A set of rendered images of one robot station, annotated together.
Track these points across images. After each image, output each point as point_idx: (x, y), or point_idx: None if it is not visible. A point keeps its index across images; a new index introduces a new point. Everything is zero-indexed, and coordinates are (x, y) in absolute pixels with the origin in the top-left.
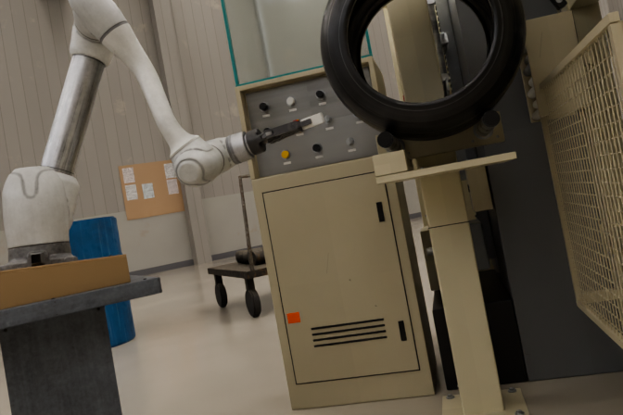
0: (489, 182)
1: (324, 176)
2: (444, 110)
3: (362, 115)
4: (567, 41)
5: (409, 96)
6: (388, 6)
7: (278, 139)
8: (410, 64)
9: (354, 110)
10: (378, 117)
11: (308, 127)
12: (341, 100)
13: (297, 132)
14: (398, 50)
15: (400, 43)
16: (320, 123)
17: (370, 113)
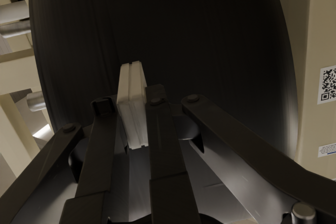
0: None
1: None
2: None
3: (46, 19)
4: None
5: None
6: (298, 147)
7: (151, 210)
8: (294, 50)
9: (53, 41)
10: None
11: (119, 91)
12: (81, 85)
13: (166, 116)
14: (301, 83)
15: (297, 91)
16: (132, 68)
17: (36, 15)
